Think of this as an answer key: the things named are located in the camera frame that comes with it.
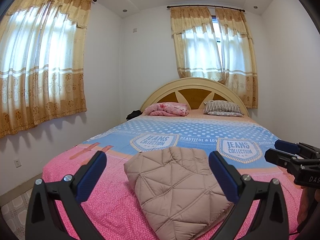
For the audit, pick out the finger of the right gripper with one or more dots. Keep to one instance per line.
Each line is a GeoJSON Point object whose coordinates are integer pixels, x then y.
{"type": "Point", "coordinates": [288, 147]}
{"type": "Point", "coordinates": [280, 158]}

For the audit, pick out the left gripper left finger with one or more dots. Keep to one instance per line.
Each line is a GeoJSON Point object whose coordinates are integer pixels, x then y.
{"type": "Point", "coordinates": [43, 218]}

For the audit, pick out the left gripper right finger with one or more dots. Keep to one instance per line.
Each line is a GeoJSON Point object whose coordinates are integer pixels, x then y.
{"type": "Point", "coordinates": [270, 220]}

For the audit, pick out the beige quilted puffer jacket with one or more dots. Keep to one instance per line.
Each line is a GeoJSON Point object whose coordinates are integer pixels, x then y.
{"type": "Point", "coordinates": [177, 192]}

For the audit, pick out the person's right hand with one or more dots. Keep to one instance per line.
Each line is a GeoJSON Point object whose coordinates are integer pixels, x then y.
{"type": "Point", "coordinates": [304, 205]}

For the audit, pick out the striped grey pillow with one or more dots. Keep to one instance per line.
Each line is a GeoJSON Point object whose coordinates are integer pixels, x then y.
{"type": "Point", "coordinates": [222, 108]}

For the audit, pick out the blue pink printed bedspread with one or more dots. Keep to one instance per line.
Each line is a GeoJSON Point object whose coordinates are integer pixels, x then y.
{"type": "Point", "coordinates": [113, 206]}

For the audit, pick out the cream wooden arched headboard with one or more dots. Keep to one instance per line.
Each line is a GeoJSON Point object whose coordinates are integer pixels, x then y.
{"type": "Point", "coordinates": [193, 92]}

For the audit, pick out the black item beside bed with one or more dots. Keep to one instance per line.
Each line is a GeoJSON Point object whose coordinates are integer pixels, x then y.
{"type": "Point", "coordinates": [133, 114]}

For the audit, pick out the yellow back window curtain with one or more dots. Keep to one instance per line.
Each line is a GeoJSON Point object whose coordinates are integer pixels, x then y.
{"type": "Point", "coordinates": [217, 47]}

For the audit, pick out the pink floral folded blanket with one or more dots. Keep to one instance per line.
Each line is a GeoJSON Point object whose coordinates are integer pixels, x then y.
{"type": "Point", "coordinates": [167, 109]}

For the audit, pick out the black back curtain rod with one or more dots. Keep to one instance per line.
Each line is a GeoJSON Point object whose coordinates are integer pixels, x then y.
{"type": "Point", "coordinates": [202, 5]}

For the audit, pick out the yellow side window curtain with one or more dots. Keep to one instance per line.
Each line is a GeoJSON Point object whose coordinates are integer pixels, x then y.
{"type": "Point", "coordinates": [42, 62]}

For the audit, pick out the white wall socket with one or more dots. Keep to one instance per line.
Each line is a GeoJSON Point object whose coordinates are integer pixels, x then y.
{"type": "Point", "coordinates": [17, 163]}

